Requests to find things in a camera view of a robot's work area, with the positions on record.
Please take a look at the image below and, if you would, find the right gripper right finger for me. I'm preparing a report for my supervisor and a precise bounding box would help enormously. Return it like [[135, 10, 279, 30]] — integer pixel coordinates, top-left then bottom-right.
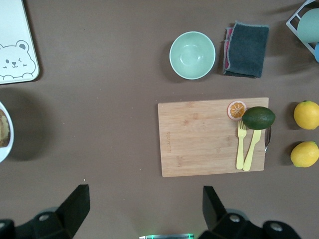
[[199, 185, 252, 239]]

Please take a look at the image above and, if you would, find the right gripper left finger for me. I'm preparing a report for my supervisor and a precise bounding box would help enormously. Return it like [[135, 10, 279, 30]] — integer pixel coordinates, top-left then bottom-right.
[[14, 184, 91, 239]]

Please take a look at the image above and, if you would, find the white round plate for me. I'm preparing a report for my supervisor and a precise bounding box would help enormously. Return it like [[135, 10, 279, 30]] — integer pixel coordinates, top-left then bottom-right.
[[0, 100, 15, 164]]

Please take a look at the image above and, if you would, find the yellow plastic fork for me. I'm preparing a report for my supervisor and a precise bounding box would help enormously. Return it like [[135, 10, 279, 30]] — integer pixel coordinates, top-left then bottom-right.
[[235, 120, 248, 171]]

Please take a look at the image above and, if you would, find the yellow plastic knife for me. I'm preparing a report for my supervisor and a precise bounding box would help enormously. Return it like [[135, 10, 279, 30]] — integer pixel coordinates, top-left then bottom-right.
[[242, 128, 263, 172]]

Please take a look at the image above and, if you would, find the wooden cutting board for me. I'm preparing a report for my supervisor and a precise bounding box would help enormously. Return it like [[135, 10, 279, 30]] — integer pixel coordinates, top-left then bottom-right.
[[157, 97, 273, 178]]

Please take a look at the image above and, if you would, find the orange fruit slice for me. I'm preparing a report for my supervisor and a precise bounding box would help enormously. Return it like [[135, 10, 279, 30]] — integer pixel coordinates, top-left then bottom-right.
[[226, 100, 248, 121]]

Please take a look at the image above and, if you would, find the dark green avocado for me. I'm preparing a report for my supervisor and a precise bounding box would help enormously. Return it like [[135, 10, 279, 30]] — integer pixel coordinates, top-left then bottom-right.
[[241, 106, 277, 131]]

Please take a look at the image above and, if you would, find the brown bread slice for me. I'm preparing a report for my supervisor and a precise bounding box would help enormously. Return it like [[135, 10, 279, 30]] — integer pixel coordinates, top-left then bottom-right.
[[0, 109, 14, 148]]

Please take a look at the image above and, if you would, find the yellow lemon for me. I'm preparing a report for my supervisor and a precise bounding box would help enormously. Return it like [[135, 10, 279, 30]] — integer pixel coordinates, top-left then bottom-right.
[[290, 141, 319, 168], [293, 100, 319, 130]]

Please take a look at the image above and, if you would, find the pale green bowl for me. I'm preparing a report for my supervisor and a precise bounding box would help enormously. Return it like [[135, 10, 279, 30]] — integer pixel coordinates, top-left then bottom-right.
[[169, 31, 216, 81]]

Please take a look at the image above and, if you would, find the dark grey cloth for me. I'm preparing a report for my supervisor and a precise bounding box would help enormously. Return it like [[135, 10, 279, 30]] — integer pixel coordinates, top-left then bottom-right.
[[222, 20, 270, 79]]

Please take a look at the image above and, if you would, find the pink cloth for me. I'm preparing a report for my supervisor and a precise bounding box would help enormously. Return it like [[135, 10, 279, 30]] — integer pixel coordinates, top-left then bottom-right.
[[224, 26, 234, 72]]

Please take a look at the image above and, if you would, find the cream bear print tray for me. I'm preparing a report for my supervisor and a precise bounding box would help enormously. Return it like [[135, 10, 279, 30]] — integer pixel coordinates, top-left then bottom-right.
[[0, 0, 40, 86]]

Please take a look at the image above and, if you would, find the pale green cup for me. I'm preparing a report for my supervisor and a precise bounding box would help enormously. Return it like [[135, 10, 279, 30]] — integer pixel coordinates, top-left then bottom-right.
[[297, 7, 319, 44]]

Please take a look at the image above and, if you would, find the white wire rack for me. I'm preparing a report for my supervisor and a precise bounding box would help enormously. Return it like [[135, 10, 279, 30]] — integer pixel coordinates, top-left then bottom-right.
[[286, 0, 319, 56]]

